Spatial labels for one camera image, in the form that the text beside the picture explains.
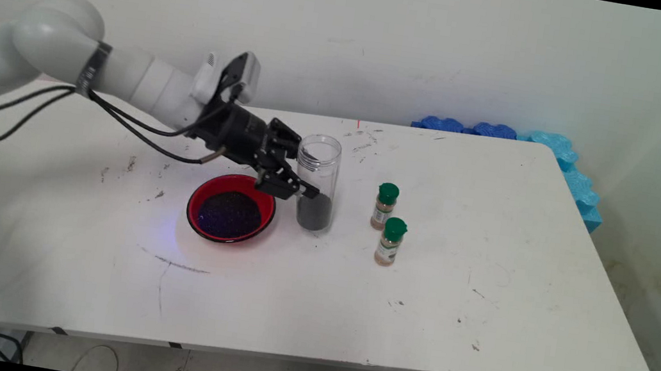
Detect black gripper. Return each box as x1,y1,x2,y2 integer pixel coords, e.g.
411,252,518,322
185,96,332,206

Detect clear plastic jar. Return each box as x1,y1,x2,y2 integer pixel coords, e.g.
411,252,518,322
287,131,345,235

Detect black seeds batch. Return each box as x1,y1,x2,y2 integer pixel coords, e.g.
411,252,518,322
293,189,335,234

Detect black seeds pile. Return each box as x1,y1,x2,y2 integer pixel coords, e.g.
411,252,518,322
195,186,266,244

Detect red bowl black rim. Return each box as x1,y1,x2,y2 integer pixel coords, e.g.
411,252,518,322
183,167,281,250

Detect spice bottle green cap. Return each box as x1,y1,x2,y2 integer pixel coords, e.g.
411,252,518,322
369,181,401,233
373,215,409,269

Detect dark blue foam tile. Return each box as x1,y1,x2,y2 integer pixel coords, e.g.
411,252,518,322
411,113,467,135
472,120,519,141

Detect light blue foam tiles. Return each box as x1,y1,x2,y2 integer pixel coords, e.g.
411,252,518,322
507,128,614,236

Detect white table leg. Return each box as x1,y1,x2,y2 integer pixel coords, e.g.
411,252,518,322
0,327,32,365

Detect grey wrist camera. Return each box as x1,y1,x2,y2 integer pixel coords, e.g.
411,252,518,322
216,47,264,108

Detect black camera cable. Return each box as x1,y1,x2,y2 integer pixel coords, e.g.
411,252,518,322
0,50,246,168

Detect black velcro strap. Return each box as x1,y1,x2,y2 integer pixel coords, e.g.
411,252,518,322
74,38,114,101

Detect thin grey floor wire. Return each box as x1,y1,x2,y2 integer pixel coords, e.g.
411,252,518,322
71,340,123,371

